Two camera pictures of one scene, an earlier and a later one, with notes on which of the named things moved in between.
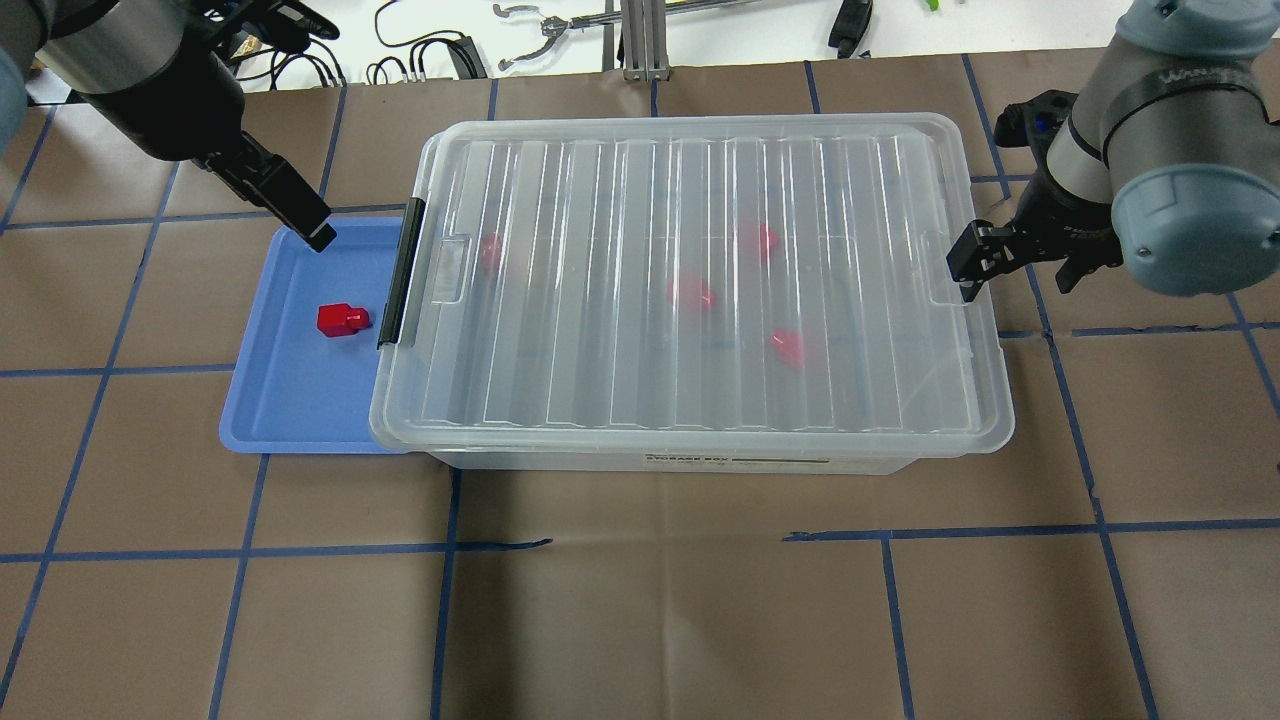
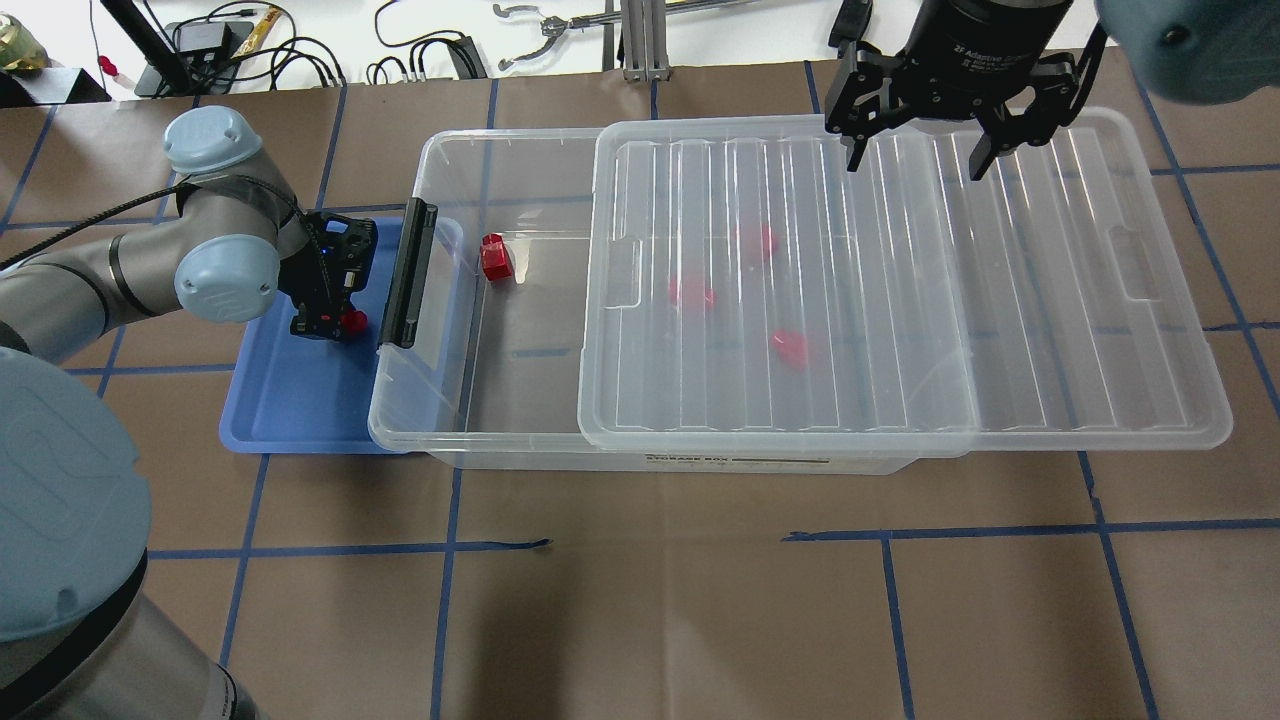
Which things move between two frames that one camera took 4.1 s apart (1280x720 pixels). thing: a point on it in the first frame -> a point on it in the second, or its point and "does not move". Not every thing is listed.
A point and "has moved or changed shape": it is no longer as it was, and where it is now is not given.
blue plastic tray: (303, 376) does not move
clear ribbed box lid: (691, 283) has moved or changed shape
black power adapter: (466, 59) does not move
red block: (339, 319) does not move
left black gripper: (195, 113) -> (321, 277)
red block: (790, 347) does not move
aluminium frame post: (644, 40) does not move
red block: (691, 290) does not move
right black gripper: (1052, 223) -> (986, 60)
